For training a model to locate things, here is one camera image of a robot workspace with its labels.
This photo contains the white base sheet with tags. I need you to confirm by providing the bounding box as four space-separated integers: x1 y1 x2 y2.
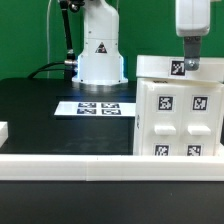
54 101 135 117

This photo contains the white cabinet body box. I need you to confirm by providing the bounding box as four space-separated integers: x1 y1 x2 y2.
133 78 224 156

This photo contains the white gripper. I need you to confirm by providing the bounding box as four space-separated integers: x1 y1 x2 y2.
175 0 210 71

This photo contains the black cable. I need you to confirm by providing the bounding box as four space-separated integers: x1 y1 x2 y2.
27 61 74 80

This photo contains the white U-shaped fence frame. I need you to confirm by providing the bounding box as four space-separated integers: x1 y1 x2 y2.
0 121 224 182

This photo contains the white door panel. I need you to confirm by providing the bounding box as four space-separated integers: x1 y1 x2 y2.
180 83 223 156
142 84 182 156

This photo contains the small white box with tag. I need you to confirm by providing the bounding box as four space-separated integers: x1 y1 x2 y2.
136 55 224 83

